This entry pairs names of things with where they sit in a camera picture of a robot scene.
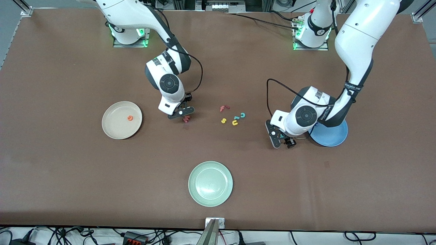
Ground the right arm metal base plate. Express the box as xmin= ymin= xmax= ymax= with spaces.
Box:
xmin=113 ymin=27 xmax=151 ymax=48

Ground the pale green plate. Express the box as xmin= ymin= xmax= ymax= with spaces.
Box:
xmin=188 ymin=161 xmax=233 ymax=207

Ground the aluminium camera mount profile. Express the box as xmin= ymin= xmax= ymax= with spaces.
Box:
xmin=197 ymin=218 xmax=225 ymax=245

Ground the beige brown plate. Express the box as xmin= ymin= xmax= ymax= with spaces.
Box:
xmin=102 ymin=101 xmax=143 ymax=140

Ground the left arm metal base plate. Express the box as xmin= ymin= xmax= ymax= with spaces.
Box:
xmin=293 ymin=14 xmax=336 ymax=51

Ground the blue plate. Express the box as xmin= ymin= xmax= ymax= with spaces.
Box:
xmin=309 ymin=119 xmax=348 ymax=147

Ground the black tangled floor cable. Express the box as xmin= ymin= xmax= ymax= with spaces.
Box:
xmin=20 ymin=226 xmax=100 ymax=245

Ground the black looped floor cable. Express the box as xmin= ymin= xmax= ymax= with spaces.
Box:
xmin=344 ymin=231 xmax=377 ymax=242

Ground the black orange power strip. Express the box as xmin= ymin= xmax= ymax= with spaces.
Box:
xmin=123 ymin=231 xmax=149 ymax=245

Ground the grey equipment box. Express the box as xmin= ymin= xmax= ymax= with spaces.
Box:
xmin=196 ymin=0 xmax=246 ymax=13

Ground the black cable across table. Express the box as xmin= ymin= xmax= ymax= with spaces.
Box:
xmin=225 ymin=11 xmax=301 ymax=30

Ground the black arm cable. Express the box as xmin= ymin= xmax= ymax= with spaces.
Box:
xmin=266 ymin=79 xmax=356 ymax=125
xmin=155 ymin=7 xmax=204 ymax=96

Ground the aluminium frame post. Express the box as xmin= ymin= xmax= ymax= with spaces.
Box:
xmin=411 ymin=0 xmax=436 ymax=23
xmin=13 ymin=0 xmax=33 ymax=17

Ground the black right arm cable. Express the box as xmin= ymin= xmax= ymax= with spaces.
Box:
xmin=155 ymin=7 xmax=204 ymax=96

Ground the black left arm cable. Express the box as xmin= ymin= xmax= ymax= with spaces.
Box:
xmin=266 ymin=79 xmax=356 ymax=125

